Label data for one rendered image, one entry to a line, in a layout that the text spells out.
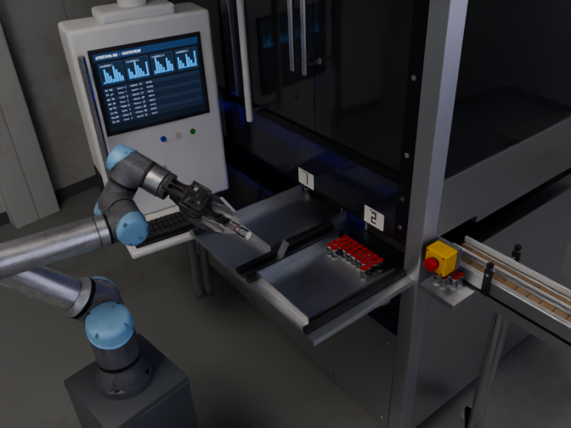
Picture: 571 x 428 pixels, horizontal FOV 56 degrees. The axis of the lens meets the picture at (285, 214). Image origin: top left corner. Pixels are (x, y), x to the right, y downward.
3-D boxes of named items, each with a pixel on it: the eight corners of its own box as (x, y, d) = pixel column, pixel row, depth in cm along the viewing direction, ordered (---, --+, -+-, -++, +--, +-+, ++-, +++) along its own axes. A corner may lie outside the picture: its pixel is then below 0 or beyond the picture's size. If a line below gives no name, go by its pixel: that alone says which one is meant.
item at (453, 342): (284, 179, 403) (278, 63, 355) (539, 335, 262) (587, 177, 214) (161, 229, 353) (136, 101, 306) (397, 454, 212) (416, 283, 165)
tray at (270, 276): (338, 239, 185) (338, 231, 183) (394, 277, 167) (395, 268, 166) (257, 280, 169) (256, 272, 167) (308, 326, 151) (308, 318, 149)
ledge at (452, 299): (447, 269, 172) (448, 265, 171) (482, 290, 164) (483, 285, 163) (418, 288, 166) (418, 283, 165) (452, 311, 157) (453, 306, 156)
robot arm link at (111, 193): (98, 227, 131) (117, 188, 129) (87, 206, 140) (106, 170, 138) (127, 235, 136) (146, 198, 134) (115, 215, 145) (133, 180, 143)
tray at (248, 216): (302, 190, 214) (302, 183, 212) (346, 218, 196) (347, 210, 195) (229, 222, 198) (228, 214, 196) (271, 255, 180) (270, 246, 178)
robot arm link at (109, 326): (100, 377, 138) (87, 340, 130) (89, 344, 148) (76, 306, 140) (146, 358, 142) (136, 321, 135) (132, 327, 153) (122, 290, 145)
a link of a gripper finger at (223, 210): (241, 221, 133) (207, 205, 133) (240, 227, 139) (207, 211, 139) (246, 210, 134) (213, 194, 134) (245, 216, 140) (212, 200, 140)
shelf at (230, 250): (294, 190, 219) (294, 186, 218) (430, 274, 171) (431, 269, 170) (189, 234, 195) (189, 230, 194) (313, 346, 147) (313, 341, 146)
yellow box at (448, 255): (439, 256, 163) (442, 237, 159) (459, 267, 158) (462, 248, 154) (422, 266, 159) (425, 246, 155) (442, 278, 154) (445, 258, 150)
